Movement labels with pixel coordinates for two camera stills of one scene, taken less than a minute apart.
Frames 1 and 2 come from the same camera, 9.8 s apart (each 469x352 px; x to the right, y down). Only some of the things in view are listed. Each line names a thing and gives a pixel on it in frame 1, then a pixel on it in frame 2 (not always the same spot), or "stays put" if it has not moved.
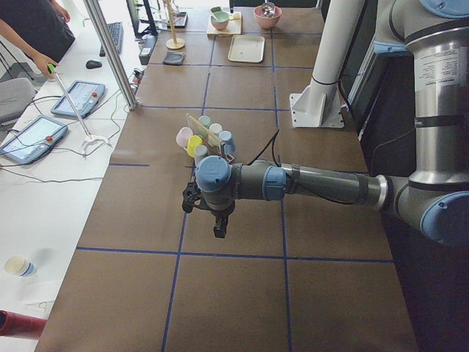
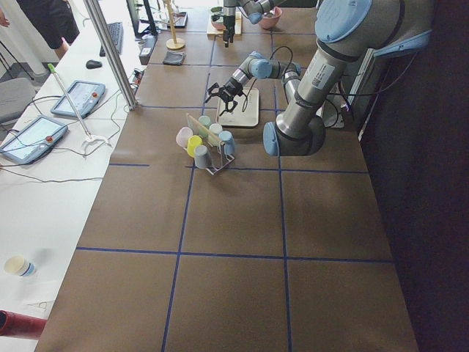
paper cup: [20, 265] stays put
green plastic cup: [205, 120] stays put
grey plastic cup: [198, 152] stays put
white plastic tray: [246, 48] to [245, 114]
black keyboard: [116, 31] stays put
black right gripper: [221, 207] to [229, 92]
